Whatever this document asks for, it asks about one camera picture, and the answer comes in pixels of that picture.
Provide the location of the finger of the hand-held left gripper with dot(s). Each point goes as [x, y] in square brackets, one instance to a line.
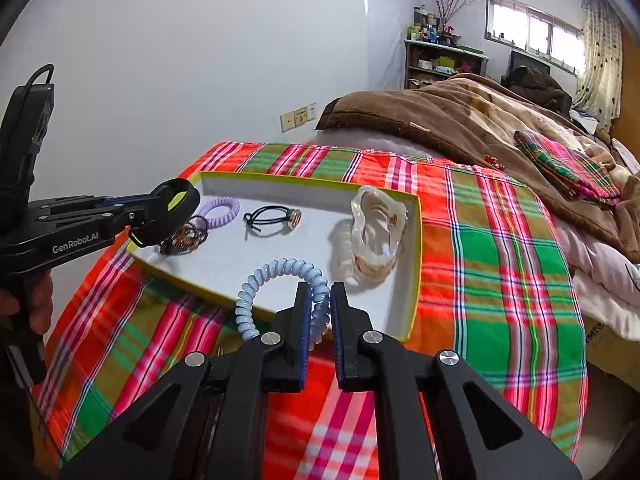
[115, 201]
[120, 220]

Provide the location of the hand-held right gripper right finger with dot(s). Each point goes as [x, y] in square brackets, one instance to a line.
[339, 320]

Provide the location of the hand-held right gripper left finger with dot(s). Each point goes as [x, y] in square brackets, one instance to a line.
[302, 320]

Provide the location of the black smart band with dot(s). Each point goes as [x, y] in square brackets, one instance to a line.
[187, 192]

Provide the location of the clear hair claw clip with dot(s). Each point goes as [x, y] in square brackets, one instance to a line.
[357, 240]

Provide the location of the yellow-green cardboard box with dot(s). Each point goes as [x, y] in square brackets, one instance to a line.
[280, 240]

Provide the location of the person's left hand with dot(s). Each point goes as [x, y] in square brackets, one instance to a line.
[42, 305]

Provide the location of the plaid bed sheet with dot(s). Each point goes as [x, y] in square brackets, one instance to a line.
[500, 260]

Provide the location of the brown blanket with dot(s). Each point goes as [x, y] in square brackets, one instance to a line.
[400, 110]

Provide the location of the small red hair clip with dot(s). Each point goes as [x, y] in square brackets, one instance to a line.
[492, 161]

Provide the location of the white quilt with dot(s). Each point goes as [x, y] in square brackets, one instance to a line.
[600, 285]

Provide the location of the folded plaid cloth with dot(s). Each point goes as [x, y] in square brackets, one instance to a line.
[565, 165]

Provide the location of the wooden shelf unit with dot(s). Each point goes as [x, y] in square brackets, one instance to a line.
[445, 65]

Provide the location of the group of bottles and jars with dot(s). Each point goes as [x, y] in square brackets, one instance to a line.
[430, 30]

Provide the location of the dark clothes pile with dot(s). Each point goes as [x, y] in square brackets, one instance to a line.
[545, 90]

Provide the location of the black television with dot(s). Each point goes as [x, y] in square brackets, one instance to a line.
[522, 60]

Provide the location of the vase of dry branches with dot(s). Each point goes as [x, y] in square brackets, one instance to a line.
[450, 2]

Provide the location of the window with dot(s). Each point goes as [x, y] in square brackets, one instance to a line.
[535, 30]

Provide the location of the wooden wardrobe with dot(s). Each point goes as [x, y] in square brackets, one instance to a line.
[631, 110]

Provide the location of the patterned curtain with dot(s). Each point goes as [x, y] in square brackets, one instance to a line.
[600, 60]

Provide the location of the beige wall socket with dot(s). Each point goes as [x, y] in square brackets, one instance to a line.
[287, 122]
[306, 112]

